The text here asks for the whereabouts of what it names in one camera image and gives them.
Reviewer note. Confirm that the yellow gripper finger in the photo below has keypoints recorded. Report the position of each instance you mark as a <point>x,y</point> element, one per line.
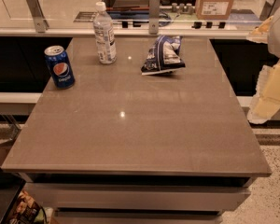
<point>266,102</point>
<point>262,33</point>

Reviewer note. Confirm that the blue chip bag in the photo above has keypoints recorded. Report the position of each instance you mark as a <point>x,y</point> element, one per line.
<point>163,57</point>

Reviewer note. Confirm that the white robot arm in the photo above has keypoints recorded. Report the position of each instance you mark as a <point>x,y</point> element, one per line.
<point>274,48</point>

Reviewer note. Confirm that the snack bag on lower shelf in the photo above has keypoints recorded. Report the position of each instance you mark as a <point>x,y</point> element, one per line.
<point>26,211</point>

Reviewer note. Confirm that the brown cardboard box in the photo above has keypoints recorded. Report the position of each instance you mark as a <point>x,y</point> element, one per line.
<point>213,9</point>

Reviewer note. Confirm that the clear plastic water bottle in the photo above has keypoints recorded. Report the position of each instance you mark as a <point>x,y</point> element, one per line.
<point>104,35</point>

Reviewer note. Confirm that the blue pepsi can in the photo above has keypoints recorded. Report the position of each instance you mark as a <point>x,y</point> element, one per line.
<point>59,67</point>

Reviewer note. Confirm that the middle metal glass bracket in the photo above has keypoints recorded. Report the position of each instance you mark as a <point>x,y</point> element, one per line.
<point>154,13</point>

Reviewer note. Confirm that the left metal glass bracket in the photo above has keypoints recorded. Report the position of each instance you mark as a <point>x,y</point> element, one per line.
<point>40,22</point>

